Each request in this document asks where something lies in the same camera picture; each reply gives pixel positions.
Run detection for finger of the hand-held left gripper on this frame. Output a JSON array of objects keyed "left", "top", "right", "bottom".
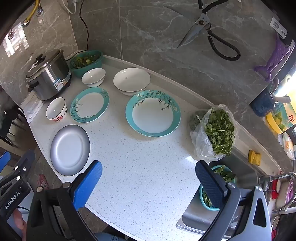
[
  {"left": 0, "top": 152, "right": 11, "bottom": 174},
  {"left": 0, "top": 150, "right": 36, "bottom": 186}
]

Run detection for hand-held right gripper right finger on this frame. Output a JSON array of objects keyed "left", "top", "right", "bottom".
[{"left": 195, "top": 160, "right": 272, "bottom": 241}]

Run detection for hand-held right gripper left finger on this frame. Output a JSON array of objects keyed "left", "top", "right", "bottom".
[{"left": 26, "top": 160, "right": 103, "bottom": 241}]

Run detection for dark-rimmed grey plate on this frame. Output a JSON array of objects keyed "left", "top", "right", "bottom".
[{"left": 50, "top": 124, "right": 90, "bottom": 176}]

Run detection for black-rimmed floral bowl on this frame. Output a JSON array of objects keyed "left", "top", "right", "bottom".
[{"left": 46, "top": 97, "right": 68, "bottom": 122}]

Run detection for small teal floral plate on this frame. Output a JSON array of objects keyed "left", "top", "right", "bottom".
[{"left": 70, "top": 87, "right": 110, "bottom": 124}]

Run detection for large teal floral plate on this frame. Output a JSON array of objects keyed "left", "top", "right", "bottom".
[{"left": 125, "top": 90, "right": 181, "bottom": 138}]

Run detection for small white bowl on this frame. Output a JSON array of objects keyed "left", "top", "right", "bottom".
[{"left": 81, "top": 68, "right": 106, "bottom": 88}]

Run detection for large white bowl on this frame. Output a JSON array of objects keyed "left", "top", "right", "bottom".
[{"left": 113, "top": 68, "right": 151, "bottom": 96}]

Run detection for person's left hand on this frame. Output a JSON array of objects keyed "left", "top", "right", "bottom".
[{"left": 13, "top": 210, "right": 28, "bottom": 241}]

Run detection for loose leafy greens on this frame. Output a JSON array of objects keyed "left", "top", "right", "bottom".
[{"left": 202, "top": 165, "right": 235, "bottom": 208}]

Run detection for teal plastic colander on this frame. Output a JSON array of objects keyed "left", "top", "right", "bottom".
[{"left": 199, "top": 165, "right": 236, "bottom": 211}]

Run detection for black chair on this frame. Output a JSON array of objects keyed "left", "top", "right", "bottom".
[{"left": 0, "top": 108, "right": 26, "bottom": 149}]

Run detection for stainless steel sink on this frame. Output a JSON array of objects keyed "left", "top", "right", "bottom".
[{"left": 176, "top": 148, "right": 278, "bottom": 241}]

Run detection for clear plastic bag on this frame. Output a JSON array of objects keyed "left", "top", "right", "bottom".
[{"left": 190, "top": 104, "right": 236, "bottom": 162}]

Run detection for yellow sponge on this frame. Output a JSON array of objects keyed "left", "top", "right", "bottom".
[{"left": 248, "top": 150, "right": 261, "bottom": 165}]

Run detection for leafy greens bunch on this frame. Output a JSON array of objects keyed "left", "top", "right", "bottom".
[{"left": 205, "top": 109, "right": 235, "bottom": 156}]

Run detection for white folded towel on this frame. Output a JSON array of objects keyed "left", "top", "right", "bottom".
[{"left": 23, "top": 101, "right": 44, "bottom": 124}]

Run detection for person's jeans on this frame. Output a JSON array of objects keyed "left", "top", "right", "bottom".
[{"left": 95, "top": 232, "right": 130, "bottom": 241}]

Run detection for wrapped dark green vegetables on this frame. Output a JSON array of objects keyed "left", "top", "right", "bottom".
[{"left": 189, "top": 110, "right": 208, "bottom": 131}]

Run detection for metal faucet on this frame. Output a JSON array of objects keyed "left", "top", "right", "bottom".
[{"left": 259, "top": 172, "right": 296, "bottom": 211}]

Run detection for stainless steel rice cooker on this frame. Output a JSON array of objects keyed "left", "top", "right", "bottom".
[{"left": 25, "top": 49, "right": 72, "bottom": 101}]

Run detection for yellow printed box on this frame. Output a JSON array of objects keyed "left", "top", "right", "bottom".
[{"left": 265, "top": 102, "right": 296, "bottom": 135}]

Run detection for teal plastic basin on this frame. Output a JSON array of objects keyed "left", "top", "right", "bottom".
[{"left": 69, "top": 50, "right": 103, "bottom": 78}]

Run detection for green vegetable stems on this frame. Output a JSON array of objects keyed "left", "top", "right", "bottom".
[{"left": 70, "top": 52, "right": 101, "bottom": 69}]

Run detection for purple plastic hanging tool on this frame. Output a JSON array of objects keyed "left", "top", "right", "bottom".
[{"left": 254, "top": 35, "right": 290, "bottom": 82}]

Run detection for black power cord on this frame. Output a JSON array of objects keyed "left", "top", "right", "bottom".
[{"left": 79, "top": 0, "right": 89, "bottom": 52}]

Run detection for yellow gas hose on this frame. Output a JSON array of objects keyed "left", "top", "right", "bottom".
[{"left": 22, "top": 0, "right": 41, "bottom": 26}]

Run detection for black-handled kitchen scissors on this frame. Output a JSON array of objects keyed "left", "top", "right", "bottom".
[{"left": 177, "top": 0, "right": 241, "bottom": 61}]

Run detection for white power cord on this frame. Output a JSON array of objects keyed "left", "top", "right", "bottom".
[{"left": 63, "top": 0, "right": 78, "bottom": 14}]

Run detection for white wall label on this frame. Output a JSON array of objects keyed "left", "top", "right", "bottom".
[{"left": 269, "top": 17, "right": 288, "bottom": 39}]

